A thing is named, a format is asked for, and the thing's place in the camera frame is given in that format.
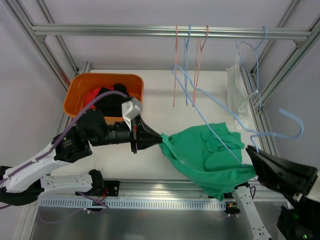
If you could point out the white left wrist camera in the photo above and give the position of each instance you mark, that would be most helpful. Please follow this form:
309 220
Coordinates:
130 110

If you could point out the aluminium hanging rail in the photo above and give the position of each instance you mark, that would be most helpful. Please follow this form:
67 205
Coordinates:
68 29

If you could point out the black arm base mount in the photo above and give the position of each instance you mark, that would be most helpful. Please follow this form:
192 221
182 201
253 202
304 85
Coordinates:
107 188

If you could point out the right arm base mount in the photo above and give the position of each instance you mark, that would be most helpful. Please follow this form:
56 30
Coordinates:
228 195

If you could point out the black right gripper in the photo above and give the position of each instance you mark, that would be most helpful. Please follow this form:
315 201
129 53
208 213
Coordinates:
307 180

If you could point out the white tank top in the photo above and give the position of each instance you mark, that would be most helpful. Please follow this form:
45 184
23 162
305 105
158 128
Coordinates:
237 96

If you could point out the black tank top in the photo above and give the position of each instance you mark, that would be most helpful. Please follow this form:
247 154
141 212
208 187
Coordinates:
111 105

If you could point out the red tank top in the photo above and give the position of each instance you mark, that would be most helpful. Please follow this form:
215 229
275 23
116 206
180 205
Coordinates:
93 93

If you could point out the orange plastic bin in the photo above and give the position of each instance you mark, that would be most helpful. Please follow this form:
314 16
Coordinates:
85 82

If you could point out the green tank top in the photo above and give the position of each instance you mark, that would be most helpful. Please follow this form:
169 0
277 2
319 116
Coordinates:
210 156

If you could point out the blue wire hanger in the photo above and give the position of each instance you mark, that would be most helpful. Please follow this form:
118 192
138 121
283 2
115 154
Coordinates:
186 48
256 51

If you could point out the pink wire hanger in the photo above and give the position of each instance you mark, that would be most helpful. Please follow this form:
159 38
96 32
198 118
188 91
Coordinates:
175 64

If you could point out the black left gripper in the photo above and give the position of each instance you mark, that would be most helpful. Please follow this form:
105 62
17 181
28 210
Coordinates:
134 137

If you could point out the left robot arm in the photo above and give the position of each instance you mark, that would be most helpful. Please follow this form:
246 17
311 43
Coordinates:
24 184

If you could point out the white slotted cable duct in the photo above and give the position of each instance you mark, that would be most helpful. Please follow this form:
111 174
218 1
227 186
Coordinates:
144 204

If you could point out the pink hanger with black top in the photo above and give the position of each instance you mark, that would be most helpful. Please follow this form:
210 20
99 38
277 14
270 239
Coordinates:
198 58

